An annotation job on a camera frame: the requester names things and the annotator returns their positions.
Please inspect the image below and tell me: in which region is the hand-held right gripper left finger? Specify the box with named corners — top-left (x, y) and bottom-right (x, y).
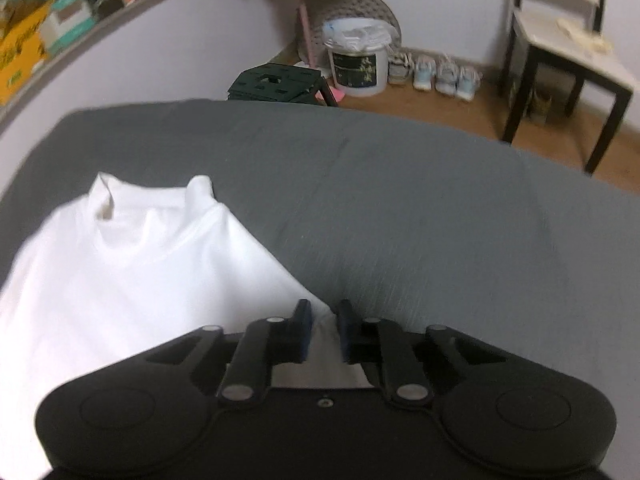
top-left (145, 299), bottom-right (315, 407)

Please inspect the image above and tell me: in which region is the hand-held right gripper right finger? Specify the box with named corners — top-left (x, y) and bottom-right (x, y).
top-left (336, 299), bottom-right (506, 407)

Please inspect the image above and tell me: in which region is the white shirt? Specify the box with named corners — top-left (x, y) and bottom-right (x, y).
top-left (0, 172), bottom-right (373, 480)

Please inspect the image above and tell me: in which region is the grey bed sheet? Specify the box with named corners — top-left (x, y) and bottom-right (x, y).
top-left (0, 99), bottom-right (640, 480)

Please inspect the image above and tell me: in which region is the black folding stool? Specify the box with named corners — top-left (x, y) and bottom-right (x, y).
top-left (227, 63), bottom-right (340, 107)

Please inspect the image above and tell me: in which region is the white bucket with dark label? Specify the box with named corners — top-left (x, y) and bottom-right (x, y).
top-left (327, 42), bottom-right (391, 98)

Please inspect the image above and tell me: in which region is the grey white sneaker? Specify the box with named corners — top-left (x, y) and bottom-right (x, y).
top-left (387, 52), bottom-right (415, 85)

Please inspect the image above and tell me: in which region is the pink pole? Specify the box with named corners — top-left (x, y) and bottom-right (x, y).
top-left (298, 1), bottom-right (319, 68)

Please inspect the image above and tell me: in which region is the grey round woven cushion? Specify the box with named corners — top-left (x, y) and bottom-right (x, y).
top-left (299, 0), bottom-right (402, 68)

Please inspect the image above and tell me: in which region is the cream and black chair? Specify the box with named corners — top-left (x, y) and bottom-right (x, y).
top-left (501, 0), bottom-right (640, 175)

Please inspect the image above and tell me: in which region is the grey window ledge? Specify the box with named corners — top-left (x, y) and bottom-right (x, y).
top-left (0, 0), bottom-right (228, 133)

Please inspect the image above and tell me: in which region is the pale yellow cloth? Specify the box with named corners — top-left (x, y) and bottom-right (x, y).
top-left (557, 17), bottom-right (615, 56)

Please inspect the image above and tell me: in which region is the teal and white box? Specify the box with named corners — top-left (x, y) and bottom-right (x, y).
top-left (40, 0), bottom-right (97, 56)

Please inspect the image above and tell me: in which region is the yellow cardboard box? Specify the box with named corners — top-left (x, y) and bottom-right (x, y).
top-left (0, 0), bottom-right (53, 106)

